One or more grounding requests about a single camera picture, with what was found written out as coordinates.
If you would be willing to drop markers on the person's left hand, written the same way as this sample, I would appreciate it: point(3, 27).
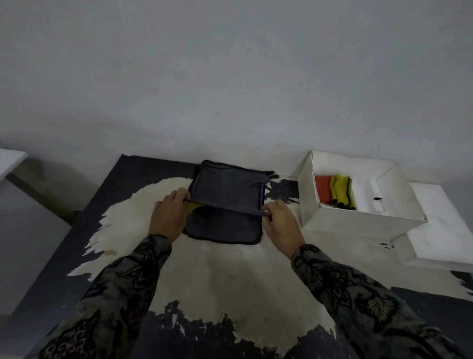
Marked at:
point(168, 218)

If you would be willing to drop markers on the person's right hand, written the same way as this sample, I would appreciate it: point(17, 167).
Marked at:
point(282, 229)

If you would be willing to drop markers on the red cloth with blue trim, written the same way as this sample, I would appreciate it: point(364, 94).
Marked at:
point(323, 188)

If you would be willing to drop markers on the white box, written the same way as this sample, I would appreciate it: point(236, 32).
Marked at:
point(351, 223)

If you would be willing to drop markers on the person's right forearm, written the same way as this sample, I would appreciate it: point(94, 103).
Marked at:
point(351, 292)

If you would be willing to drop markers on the person's left forearm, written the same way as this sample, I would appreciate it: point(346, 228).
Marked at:
point(111, 288)

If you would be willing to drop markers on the white box lid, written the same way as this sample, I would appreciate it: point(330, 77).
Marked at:
point(439, 229)

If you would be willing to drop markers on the white side table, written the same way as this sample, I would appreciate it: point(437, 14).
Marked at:
point(9, 161)

